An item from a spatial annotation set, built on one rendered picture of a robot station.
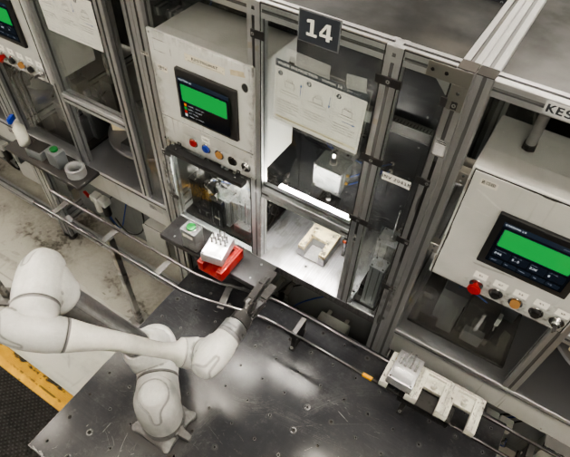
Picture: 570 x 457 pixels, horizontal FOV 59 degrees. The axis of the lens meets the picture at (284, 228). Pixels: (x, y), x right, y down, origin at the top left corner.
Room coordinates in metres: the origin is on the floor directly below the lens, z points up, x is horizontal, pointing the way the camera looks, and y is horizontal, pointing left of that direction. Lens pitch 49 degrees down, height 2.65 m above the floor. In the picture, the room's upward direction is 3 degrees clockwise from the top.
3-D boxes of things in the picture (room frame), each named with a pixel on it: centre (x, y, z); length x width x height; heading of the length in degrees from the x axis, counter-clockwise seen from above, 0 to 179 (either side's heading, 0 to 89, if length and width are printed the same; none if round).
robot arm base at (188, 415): (0.66, 0.41, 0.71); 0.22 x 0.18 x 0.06; 60
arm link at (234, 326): (0.84, 0.16, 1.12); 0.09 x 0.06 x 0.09; 60
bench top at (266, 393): (0.65, 0.00, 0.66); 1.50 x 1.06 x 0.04; 60
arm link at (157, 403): (0.69, 0.43, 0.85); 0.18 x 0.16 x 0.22; 12
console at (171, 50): (1.52, 0.24, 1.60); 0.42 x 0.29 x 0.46; 60
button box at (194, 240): (1.37, 0.39, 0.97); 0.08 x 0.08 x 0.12; 60
